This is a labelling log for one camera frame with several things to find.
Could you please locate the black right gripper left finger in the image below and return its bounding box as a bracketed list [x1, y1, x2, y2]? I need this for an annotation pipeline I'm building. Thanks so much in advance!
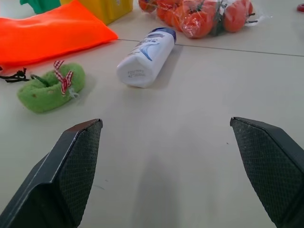
[0, 118, 104, 228]

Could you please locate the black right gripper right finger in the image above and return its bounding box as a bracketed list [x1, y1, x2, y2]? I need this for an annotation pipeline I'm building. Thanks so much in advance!
[229, 116, 304, 228]

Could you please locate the clear bag of tomatoes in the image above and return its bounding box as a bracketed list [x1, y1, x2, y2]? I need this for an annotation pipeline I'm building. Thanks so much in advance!
[138, 0, 259, 39]

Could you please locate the green felt slipper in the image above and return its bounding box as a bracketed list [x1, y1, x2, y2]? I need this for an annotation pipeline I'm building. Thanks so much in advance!
[16, 60, 86, 114]

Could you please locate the white shampoo bottle blue cap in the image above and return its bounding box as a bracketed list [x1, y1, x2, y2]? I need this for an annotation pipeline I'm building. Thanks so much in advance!
[116, 27, 177, 89]

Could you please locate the yellow bin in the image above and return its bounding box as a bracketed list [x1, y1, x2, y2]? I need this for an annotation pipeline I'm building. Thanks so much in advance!
[59, 0, 134, 26]

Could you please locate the green bin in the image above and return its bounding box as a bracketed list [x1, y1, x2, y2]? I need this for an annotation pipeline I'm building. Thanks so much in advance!
[19, 0, 61, 14]

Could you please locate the black knotted cord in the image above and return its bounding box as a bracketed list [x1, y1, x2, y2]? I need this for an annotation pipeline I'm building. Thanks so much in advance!
[0, 66, 30, 83]

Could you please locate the orange fabric bag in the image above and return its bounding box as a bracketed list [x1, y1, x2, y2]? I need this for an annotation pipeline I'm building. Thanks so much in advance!
[0, 0, 119, 67]

